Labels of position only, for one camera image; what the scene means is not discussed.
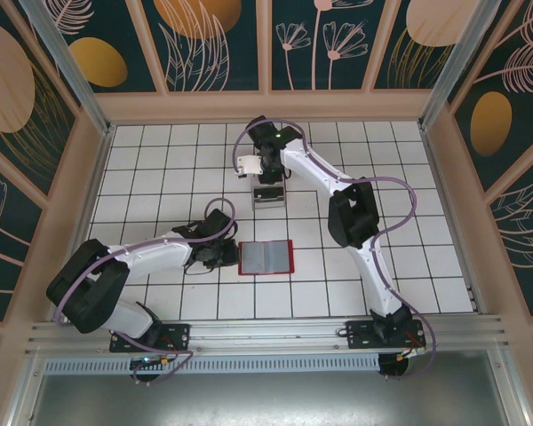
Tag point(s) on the dark credit card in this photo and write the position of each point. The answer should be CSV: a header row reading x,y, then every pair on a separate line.
x,y
268,193

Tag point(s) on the red leather card holder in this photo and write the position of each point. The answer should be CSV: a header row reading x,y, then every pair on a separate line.
x,y
266,257

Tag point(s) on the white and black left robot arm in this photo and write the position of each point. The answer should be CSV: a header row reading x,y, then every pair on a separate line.
x,y
160,255

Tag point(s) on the aluminium frame post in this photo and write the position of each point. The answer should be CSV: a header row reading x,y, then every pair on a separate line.
x,y
69,57
463,57

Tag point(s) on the aluminium mounting rail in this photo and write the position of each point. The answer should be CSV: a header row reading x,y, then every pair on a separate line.
x,y
271,330

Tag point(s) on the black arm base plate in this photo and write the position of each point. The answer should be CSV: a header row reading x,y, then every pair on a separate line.
x,y
360,335
177,337

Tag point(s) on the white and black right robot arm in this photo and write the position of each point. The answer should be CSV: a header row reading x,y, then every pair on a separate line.
x,y
311,164

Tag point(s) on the grey metal sheet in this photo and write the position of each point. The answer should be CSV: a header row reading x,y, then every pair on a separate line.
x,y
271,399

